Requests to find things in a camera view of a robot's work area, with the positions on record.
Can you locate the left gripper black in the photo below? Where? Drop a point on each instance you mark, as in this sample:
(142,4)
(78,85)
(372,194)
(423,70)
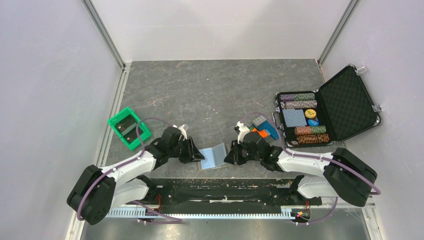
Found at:
(192,154)

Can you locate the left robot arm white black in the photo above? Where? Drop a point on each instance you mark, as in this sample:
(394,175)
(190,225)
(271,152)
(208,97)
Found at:
(100,189)

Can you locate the green plastic bin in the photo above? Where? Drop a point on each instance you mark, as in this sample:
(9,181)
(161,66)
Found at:
(119,116)

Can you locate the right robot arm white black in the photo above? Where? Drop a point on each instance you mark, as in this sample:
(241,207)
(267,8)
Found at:
(333,174)

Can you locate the top poker chip row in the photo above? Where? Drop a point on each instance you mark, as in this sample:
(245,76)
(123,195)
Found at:
(297,97)

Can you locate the black poker chip case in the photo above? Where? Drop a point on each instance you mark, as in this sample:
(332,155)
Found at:
(344,107)

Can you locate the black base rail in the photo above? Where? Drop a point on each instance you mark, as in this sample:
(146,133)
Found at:
(224,195)

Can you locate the blue toy brick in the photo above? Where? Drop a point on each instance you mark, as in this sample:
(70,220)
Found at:
(267,126)

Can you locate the grey toy brick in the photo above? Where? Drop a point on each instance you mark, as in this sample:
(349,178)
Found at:
(259,121)

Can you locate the poker chip row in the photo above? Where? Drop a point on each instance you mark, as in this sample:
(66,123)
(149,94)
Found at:
(297,97)
(313,138)
(300,104)
(310,130)

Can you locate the blue playing card deck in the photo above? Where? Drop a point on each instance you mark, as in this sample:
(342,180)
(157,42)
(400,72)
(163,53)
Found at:
(294,118)

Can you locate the blue round chip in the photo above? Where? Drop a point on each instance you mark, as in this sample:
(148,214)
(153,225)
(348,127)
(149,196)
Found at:
(313,122)

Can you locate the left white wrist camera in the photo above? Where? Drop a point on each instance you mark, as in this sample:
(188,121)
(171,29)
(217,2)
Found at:
(183,129)

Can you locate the bottom poker chip row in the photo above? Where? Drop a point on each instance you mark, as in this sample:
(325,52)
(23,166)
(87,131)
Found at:
(313,138)

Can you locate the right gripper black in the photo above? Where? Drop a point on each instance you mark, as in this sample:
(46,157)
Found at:
(233,156)

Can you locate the grey card holder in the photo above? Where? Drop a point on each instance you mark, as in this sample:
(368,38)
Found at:
(214,157)

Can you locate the yellow dealer button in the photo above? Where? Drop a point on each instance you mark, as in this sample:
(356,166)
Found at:
(310,113)

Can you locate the orange curved block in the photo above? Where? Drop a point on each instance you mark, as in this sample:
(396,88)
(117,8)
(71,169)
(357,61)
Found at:
(263,133)

